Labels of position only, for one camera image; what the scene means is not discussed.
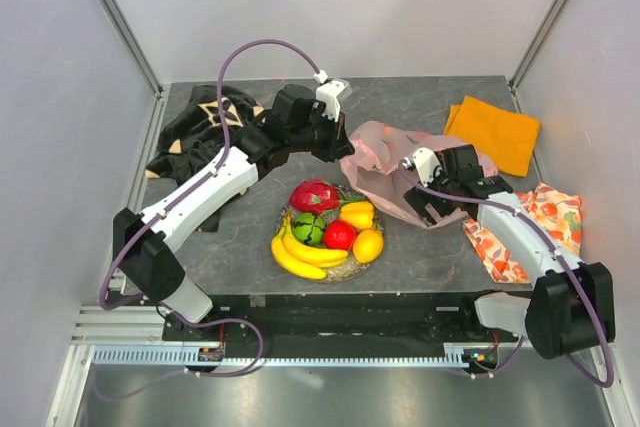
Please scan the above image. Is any grey slotted cable duct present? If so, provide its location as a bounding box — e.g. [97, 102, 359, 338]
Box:
[92, 345, 469, 368]

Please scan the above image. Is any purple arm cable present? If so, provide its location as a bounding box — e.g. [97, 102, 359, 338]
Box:
[397, 156, 616, 389]
[91, 38, 326, 401]

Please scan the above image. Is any yellow fake lemon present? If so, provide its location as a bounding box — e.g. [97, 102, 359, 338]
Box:
[352, 229, 384, 264]

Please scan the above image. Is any floral patterned cloth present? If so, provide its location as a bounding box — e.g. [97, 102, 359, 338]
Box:
[463, 183, 582, 283]

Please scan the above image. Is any red fake dragon fruit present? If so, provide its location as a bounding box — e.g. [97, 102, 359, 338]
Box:
[289, 179, 364, 215]

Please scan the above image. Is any speckled round plate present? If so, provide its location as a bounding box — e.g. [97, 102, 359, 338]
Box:
[274, 186, 384, 284]

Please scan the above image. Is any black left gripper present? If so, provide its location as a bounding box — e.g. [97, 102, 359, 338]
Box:
[288, 106, 353, 163]

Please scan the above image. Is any black flower patterned cloth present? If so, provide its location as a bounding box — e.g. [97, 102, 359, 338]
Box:
[144, 85, 266, 233]

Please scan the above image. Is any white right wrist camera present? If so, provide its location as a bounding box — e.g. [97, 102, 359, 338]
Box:
[402, 147, 442, 187]

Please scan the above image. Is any yellow fake bell pepper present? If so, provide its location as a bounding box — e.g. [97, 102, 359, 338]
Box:
[339, 201, 375, 232]

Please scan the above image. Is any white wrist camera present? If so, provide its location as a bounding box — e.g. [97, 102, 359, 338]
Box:
[315, 79, 352, 122]
[402, 147, 442, 187]

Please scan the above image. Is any yellow fake banana bunch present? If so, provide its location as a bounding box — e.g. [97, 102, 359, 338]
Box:
[270, 212, 349, 281]

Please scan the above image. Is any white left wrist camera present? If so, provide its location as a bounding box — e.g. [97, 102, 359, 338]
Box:
[315, 79, 352, 122]

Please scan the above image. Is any pink plastic bag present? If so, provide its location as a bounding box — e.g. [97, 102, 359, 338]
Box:
[340, 121, 466, 229]

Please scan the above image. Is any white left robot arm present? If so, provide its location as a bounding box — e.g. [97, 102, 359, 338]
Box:
[113, 79, 354, 340]

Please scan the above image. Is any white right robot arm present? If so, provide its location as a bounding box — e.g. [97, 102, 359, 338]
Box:
[400, 144, 615, 359]

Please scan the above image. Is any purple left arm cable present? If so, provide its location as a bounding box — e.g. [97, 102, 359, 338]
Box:
[91, 38, 326, 401]

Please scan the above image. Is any orange folded cloth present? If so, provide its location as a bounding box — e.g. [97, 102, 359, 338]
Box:
[444, 96, 541, 178]

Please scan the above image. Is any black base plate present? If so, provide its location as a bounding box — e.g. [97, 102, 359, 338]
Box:
[162, 291, 519, 348]

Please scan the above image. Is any green fake watermelon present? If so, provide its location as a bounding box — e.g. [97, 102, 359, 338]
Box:
[291, 212, 326, 246]

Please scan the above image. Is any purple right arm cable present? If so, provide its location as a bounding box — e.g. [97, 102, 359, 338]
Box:
[397, 156, 616, 389]

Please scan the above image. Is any red fake apple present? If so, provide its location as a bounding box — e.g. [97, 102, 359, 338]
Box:
[323, 220, 357, 251]

